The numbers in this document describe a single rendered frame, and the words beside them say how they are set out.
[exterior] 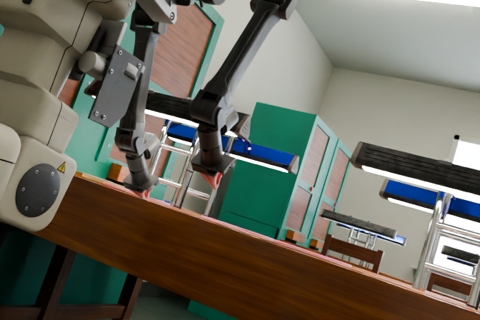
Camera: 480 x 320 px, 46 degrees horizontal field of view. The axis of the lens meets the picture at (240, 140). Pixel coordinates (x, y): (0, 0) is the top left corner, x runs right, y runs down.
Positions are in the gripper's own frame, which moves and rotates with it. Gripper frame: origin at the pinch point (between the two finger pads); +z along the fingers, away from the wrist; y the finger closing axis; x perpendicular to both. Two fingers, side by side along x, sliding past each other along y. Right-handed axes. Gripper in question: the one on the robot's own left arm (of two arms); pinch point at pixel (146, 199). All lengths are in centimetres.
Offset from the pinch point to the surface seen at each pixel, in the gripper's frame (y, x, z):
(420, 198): -79, -54, 18
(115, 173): 45, -32, 29
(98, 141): 50, -32, 13
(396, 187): -69, -56, 18
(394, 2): 11, -363, 90
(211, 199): -6.4, -27.4, 22.0
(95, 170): 49, -25, 24
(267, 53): 119, -327, 141
